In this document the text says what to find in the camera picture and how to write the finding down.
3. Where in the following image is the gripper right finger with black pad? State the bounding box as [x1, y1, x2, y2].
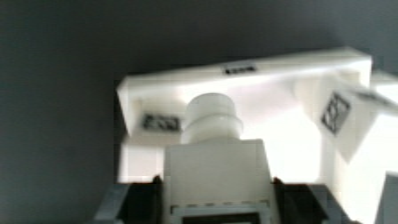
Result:
[270, 176, 362, 224]

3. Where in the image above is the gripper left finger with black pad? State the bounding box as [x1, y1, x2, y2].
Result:
[87, 175, 165, 224]

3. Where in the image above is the white table leg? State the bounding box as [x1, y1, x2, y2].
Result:
[163, 93, 279, 224]
[293, 74, 373, 184]

